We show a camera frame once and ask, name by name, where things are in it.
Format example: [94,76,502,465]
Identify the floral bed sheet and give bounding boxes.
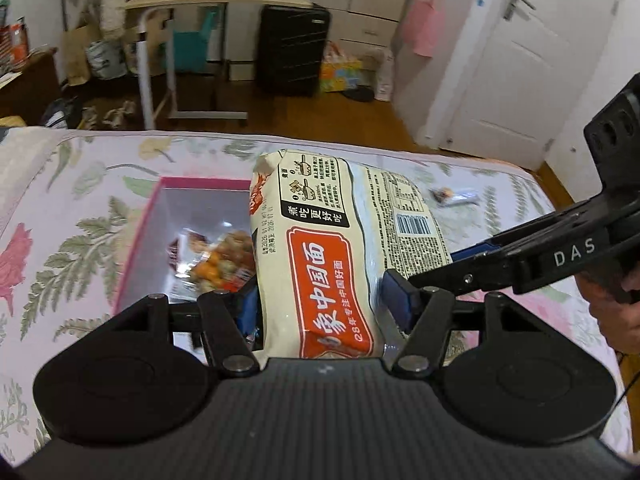
[0,127,634,466]

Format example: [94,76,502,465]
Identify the teal paper bag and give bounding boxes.
[172,8,218,73]

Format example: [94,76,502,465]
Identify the pink hanging bag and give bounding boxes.
[402,0,444,58]

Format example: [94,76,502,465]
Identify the wooden nightstand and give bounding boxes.
[0,47,62,126]

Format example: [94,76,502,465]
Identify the white snack bar far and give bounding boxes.
[431,188,480,207]

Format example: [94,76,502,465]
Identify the colourful gift box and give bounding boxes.
[319,41,362,93]

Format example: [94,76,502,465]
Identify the beige noodle packet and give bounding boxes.
[250,150,451,364]

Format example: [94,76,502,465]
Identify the brown paper bag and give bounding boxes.
[62,23,101,87]

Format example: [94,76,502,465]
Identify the white door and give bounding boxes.
[444,0,620,169]

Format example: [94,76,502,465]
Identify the pink cardboard box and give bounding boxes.
[112,174,262,356]

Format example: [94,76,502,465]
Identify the black suitcase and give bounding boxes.
[254,3,332,96]

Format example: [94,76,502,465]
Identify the person right hand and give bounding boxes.
[575,273,640,354]

